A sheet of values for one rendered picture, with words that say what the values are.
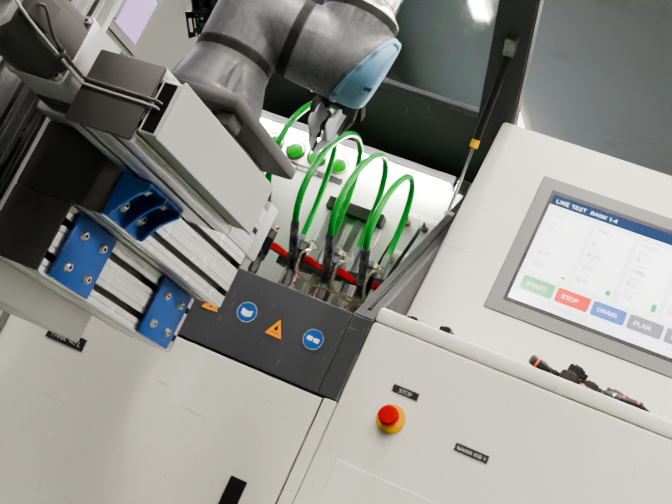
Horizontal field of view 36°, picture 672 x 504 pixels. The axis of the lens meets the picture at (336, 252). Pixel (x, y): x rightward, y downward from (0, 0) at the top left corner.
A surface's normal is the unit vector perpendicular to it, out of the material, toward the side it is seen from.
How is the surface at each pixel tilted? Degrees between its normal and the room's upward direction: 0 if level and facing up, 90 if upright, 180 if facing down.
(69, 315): 90
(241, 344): 90
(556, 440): 90
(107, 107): 90
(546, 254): 76
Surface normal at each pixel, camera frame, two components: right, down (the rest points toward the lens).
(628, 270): -0.07, -0.52
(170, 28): 0.86, 0.30
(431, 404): -0.18, -0.32
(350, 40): 0.09, -0.14
